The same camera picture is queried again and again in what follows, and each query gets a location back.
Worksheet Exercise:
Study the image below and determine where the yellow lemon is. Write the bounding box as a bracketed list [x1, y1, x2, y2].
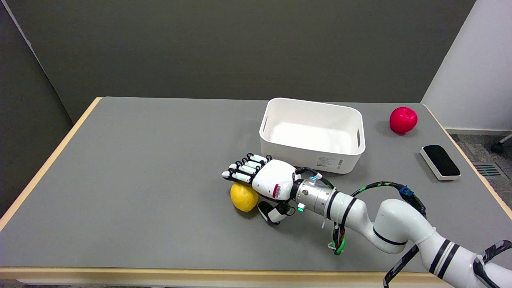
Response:
[230, 182, 260, 213]

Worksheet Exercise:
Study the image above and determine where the black and white eraser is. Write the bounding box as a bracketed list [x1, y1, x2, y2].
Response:
[420, 144, 461, 181]

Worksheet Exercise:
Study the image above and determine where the black cable loop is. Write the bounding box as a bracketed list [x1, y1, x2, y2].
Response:
[382, 239, 512, 288]

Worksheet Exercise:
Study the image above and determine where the red apple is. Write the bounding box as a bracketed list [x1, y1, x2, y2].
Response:
[390, 106, 418, 134]

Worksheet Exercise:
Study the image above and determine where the white plastic bin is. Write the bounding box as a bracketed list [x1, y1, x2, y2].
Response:
[259, 97, 366, 174]

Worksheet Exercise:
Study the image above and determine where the black chair caster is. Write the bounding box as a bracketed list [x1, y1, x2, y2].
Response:
[491, 134, 512, 154]

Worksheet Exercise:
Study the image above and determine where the floor vent grille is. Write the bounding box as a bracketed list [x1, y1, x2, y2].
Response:
[472, 162, 504, 178]

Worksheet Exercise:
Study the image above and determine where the green black braided cable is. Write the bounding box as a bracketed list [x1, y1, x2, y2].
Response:
[296, 167, 428, 256]

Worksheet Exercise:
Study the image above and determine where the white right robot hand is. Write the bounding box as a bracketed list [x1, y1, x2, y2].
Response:
[222, 153, 301, 226]

